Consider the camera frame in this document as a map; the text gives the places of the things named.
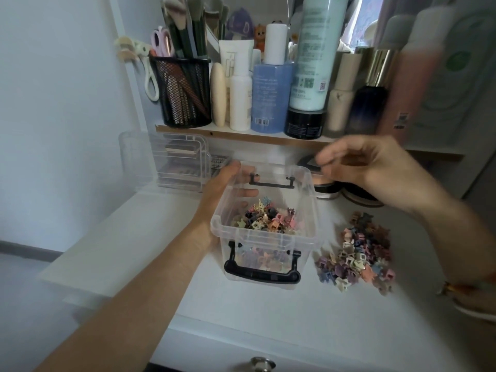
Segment person's right hand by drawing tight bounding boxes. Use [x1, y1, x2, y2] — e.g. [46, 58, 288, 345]
[315, 135, 441, 214]

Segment person's left hand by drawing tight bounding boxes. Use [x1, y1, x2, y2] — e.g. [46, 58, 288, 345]
[195, 160, 259, 245]

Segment clear box with black handles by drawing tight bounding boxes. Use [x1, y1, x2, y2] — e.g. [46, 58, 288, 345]
[210, 162, 323, 286]

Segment person's left forearm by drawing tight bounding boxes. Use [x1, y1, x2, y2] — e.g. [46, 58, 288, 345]
[34, 220, 218, 372]

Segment person's right forearm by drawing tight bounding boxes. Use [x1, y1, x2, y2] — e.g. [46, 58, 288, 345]
[407, 190, 496, 306]

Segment round black and white jar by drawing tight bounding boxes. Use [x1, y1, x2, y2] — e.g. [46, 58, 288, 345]
[298, 154, 342, 200]

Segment heap of clips inside box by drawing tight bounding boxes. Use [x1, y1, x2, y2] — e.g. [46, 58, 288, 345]
[232, 196, 301, 235]

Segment round dark compact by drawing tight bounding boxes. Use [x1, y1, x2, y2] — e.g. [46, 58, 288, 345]
[340, 182, 385, 208]

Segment wooden shelf board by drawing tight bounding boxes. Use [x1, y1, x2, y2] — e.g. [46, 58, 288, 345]
[155, 123, 466, 162]

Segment dark blue bottle gold cap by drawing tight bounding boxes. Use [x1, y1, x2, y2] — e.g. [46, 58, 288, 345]
[346, 14, 416, 136]

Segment beige slim bottle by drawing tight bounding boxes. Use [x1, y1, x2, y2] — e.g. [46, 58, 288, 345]
[323, 46, 366, 139]

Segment eyeshadow palette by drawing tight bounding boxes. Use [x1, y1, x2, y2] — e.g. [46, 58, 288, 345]
[165, 140, 202, 156]

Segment clear acrylic organizer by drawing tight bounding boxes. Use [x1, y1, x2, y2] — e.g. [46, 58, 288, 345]
[119, 130, 213, 193]

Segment blue bottle with white cap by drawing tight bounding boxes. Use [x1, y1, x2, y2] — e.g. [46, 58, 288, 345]
[251, 22, 295, 134]

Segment small white bottle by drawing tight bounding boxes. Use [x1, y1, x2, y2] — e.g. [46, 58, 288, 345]
[229, 50, 253, 131]

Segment loose pile of hair clips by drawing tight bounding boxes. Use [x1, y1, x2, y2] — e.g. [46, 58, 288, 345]
[314, 212, 397, 296]

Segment beige oval bottle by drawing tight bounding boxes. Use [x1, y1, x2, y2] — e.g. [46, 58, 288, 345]
[210, 62, 228, 128]

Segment pink bottle with grey cap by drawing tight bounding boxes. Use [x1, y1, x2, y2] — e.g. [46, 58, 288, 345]
[377, 7, 455, 146]

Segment mint tube with black cap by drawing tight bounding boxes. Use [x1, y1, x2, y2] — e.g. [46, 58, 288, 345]
[284, 0, 350, 140]

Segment black mesh holder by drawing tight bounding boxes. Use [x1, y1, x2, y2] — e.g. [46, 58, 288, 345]
[149, 56, 213, 128]

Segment white squeeze tube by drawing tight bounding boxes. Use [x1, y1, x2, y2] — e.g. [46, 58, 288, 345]
[219, 39, 255, 125]

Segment orange animal figurine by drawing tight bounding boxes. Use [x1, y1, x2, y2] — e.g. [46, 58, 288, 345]
[253, 23, 267, 53]

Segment white tube with green print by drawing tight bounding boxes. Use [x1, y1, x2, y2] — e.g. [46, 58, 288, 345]
[410, 0, 496, 148]

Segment white drawer front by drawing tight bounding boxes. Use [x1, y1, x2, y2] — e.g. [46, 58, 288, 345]
[149, 314, 392, 372]

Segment white and beige hanging tool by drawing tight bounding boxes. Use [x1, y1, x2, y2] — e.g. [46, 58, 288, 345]
[114, 36, 160, 102]

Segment purple mushroom figurine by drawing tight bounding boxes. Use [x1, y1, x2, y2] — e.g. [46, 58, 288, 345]
[226, 7, 255, 41]

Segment pink scissors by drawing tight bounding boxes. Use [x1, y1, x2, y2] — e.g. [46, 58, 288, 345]
[150, 26, 175, 58]

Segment silver drawer knob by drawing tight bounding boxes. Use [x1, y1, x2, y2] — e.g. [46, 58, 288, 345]
[250, 356, 277, 372]

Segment bunch of green makeup brushes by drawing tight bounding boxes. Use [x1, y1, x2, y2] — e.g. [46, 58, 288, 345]
[160, 0, 230, 58]

